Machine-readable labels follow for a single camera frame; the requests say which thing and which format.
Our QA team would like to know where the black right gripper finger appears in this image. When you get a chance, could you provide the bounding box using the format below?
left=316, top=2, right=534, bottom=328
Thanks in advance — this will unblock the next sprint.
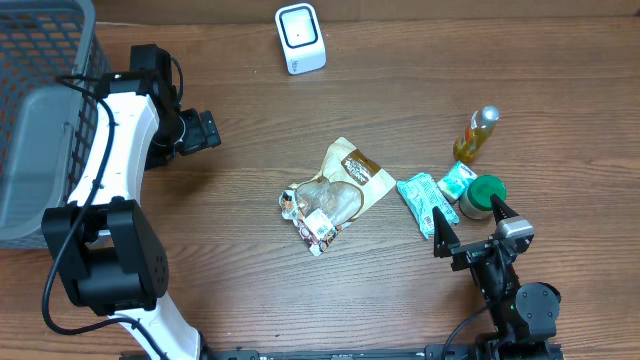
left=490, top=194, right=519, bottom=235
left=432, top=207, right=460, bottom=258

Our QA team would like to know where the green lid white jar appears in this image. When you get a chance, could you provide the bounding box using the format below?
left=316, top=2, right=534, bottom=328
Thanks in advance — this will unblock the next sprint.
left=459, top=175, right=508, bottom=220

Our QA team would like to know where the teal white tissue packet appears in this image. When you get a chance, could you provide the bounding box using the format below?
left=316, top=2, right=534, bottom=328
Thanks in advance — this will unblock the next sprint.
left=437, top=161, right=478, bottom=204

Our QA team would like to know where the yellow liquid bottle silver cap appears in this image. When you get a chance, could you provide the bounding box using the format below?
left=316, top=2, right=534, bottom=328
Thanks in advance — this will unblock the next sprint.
left=453, top=105, right=500, bottom=164

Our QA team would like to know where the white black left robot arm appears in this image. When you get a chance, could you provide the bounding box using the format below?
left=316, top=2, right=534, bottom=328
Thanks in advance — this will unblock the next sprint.
left=41, top=44, right=221, bottom=359

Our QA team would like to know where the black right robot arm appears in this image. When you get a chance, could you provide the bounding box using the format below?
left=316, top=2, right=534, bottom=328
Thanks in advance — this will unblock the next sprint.
left=425, top=194, right=564, bottom=360

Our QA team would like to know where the white barcode scanner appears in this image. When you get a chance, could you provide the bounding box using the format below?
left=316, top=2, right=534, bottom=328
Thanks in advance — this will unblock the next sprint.
left=274, top=3, right=327, bottom=75

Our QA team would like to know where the grey plastic mesh basket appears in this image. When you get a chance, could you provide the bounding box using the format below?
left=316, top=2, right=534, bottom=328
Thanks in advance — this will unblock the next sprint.
left=1, top=0, right=111, bottom=249

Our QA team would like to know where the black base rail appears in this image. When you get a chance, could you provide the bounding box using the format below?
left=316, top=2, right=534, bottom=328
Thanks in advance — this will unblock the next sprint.
left=119, top=345, right=564, bottom=360

